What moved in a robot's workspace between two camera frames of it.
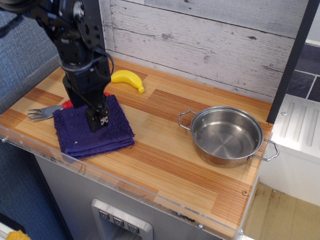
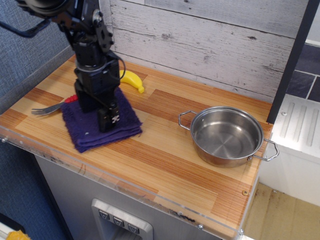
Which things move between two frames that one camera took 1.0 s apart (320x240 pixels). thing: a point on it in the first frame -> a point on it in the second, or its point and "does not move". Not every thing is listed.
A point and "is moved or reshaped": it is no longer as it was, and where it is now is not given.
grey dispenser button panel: (110, 223) does not move
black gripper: (86, 78) -> (96, 82)
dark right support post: (284, 86) does not move
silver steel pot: (225, 136) does not move
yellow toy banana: (128, 77) does not move
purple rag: (74, 137) is moved or reshaped
